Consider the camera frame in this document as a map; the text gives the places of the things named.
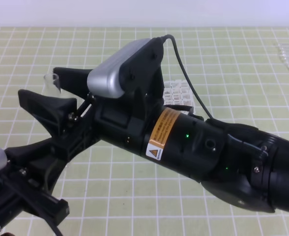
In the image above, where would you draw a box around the black right camera cable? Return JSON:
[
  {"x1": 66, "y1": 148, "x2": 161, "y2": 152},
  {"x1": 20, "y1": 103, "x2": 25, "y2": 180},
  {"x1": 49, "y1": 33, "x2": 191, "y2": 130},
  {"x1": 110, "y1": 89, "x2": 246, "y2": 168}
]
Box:
[{"x1": 156, "y1": 34, "x2": 215, "y2": 121}]

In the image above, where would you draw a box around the white plastic test tube rack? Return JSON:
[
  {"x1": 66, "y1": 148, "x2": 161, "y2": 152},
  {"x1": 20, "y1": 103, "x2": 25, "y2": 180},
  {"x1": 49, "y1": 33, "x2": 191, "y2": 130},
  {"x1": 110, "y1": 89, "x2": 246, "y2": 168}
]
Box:
[{"x1": 163, "y1": 80, "x2": 195, "y2": 107}]

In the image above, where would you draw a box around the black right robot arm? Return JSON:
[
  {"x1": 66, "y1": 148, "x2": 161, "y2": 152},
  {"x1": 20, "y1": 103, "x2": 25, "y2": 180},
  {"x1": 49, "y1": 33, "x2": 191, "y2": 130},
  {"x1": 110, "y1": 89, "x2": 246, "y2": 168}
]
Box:
[{"x1": 18, "y1": 67, "x2": 289, "y2": 213}]

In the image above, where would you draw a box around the green checkered tablecloth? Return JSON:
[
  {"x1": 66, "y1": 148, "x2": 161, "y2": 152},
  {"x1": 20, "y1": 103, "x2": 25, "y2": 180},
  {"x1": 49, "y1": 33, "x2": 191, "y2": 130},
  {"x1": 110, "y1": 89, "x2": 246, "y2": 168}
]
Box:
[{"x1": 0, "y1": 27, "x2": 289, "y2": 236}]

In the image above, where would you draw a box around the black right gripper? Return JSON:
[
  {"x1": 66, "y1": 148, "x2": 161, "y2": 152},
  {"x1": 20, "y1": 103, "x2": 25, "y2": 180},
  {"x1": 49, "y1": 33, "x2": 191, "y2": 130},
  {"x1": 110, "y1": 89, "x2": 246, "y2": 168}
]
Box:
[{"x1": 18, "y1": 67, "x2": 164, "y2": 156}]

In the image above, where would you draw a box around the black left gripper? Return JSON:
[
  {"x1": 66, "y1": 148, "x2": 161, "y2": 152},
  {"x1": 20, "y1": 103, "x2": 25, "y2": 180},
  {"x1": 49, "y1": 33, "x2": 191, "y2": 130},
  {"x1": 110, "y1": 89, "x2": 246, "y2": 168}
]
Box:
[{"x1": 0, "y1": 138, "x2": 70, "y2": 234}]

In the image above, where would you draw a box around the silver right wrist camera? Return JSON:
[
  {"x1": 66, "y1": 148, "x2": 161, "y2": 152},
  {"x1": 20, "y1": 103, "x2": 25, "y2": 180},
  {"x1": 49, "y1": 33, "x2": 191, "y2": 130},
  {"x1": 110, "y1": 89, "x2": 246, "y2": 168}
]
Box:
[{"x1": 87, "y1": 37, "x2": 164, "y2": 99}]

